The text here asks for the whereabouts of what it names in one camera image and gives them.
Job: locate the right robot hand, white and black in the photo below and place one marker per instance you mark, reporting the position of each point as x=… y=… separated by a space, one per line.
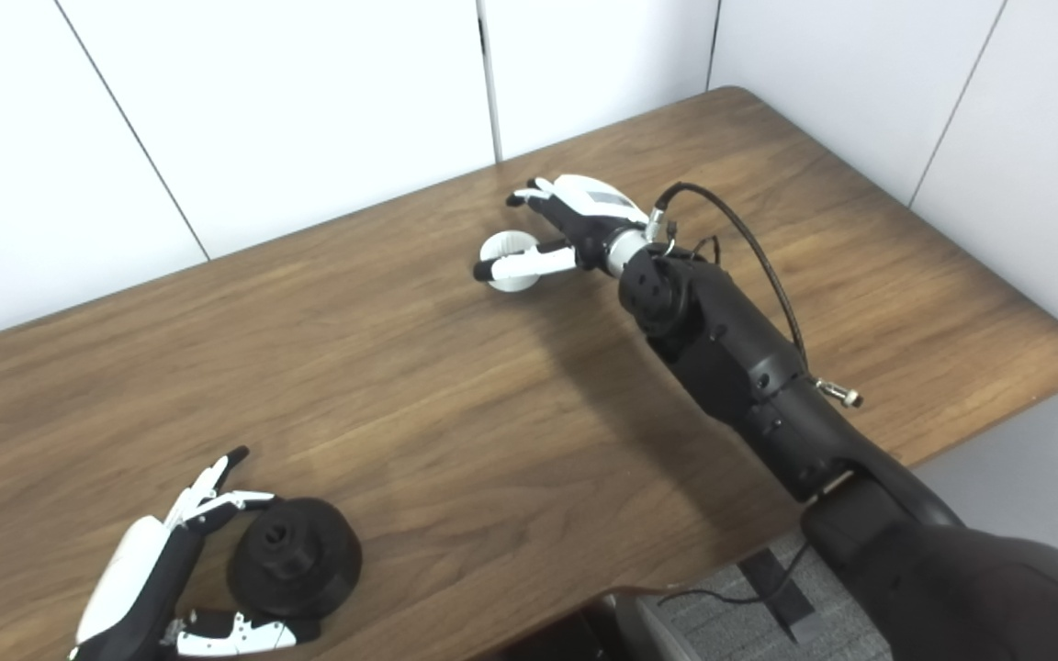
x=589 y=216

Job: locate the grey textured floor mat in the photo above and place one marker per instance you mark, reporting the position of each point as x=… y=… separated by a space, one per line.
x=722 y=629

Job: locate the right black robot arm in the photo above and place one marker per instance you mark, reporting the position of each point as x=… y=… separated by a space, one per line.
x=768 y=395

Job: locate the round black part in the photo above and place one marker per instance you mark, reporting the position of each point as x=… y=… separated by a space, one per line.
x=295 y=560

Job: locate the left robot hand, white and black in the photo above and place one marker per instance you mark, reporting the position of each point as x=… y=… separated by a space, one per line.
x=139 y=569

